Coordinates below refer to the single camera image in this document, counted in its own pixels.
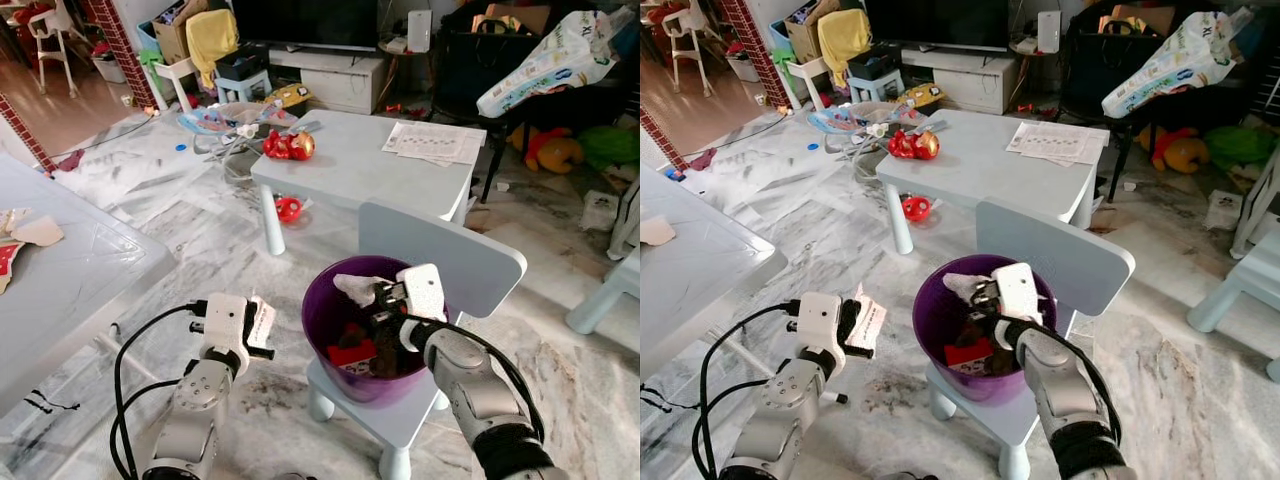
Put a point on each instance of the grey waste bin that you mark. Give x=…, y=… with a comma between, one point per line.
x=742, y=68
x=108, y=68

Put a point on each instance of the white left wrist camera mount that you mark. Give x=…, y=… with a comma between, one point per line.
x=820, y=320
x=225, y=320

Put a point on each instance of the green plastic toy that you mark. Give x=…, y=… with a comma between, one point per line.
x=782, y=60
x=150, y=58

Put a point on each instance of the pale paper wrapper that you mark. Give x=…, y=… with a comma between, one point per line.
x=962, y=287
x=355, y=288

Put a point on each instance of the red white packet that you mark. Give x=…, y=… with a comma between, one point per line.
x=350, y=357
x=967, y=361

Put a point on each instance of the pale blue children's chair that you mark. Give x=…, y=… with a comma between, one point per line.
x=1080, y=265
x=470, y=270
x=1240, y=280

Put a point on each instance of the purple rubbish bin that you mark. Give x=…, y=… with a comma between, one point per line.
x=325, y=330
x=935, y=330

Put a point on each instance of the yellow patterned toy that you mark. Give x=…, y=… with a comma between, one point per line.
x=920, y=95
x=290, y=95

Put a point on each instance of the white high chair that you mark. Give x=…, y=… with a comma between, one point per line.
x=50, y=25
x=685, y=25

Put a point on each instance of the maroon cloth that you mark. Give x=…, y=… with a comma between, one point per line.
x=702, y=160
x=70, y=160

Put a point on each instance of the white printed diaper pack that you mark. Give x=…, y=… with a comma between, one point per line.
x=1170, y=65
x=545, y=65

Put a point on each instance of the white folding table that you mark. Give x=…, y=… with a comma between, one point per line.
x=690, y=270
x=70, y=270

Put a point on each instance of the red brick pillar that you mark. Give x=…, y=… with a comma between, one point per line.
x=745, y=40
x=110, y=40
x=660, y=140

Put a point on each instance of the white plastic bag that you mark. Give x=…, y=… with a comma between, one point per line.
x=1225, y=212
x=600, y=212

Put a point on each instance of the black basket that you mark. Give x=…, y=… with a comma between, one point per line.
x=872, y=62
x=240, y=62

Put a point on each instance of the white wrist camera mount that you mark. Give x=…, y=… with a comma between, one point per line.
x=425, y=290
x=820, y=320
x=225, y=320
x=1020, y=290

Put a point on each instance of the white upright device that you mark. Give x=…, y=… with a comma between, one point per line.
x=1048, y=30
x=419, y=30

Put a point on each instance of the yellow cloth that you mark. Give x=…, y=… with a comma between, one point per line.
x=210, y=40
x=843, y=40

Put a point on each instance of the white television cabinet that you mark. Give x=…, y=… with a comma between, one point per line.
x=340, y=85
x=975, y=85

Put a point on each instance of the printed paper sheet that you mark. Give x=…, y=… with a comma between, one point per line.
x=430, y=142
x=1055, y=142

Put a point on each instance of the white plastic side table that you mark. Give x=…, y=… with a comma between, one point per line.
x=805, y=68
x=175, y=68

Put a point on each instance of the beige paper packet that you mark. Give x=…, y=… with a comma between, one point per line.
x=266, y=322
x=873, y=320

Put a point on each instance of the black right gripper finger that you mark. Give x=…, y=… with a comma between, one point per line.
x=984, y=287
x=386, y=288
x=384, y=305
x=981, y=304

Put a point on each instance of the red round toy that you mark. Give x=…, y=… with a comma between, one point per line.
x=916, y=208
x=289, y=209

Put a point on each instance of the pale blue children's table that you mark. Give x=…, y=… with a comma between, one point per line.
x=360, y=165
x=985, y=165

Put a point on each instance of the green plush toy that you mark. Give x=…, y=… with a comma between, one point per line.
x=610, y=145
x=1240, y=145

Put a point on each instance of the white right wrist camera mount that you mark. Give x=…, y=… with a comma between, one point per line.
x=1020, y=290
x=425, y=290

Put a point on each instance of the colourful baby bouncer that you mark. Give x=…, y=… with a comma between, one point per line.
x=845, y=120
x=215, y=120

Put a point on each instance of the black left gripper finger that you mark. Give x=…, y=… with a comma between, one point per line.
x=851, y=325
x=250, y=328

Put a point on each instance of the pale blue small stool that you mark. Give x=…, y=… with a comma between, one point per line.
x=880, y=88
x=250, y=88

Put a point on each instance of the red gold toy mask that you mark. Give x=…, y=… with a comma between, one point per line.
x=915, y=146
x=290, y=146

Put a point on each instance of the black bag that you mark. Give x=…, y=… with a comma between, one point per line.
x=470, y=65
x=1100, y=65

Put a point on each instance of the yellow red bear plush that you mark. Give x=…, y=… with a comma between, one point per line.
x=1182, y=152
x=555, y=152

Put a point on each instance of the black flat television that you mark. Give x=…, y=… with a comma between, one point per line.
x=300, y=20
x=935, y=20

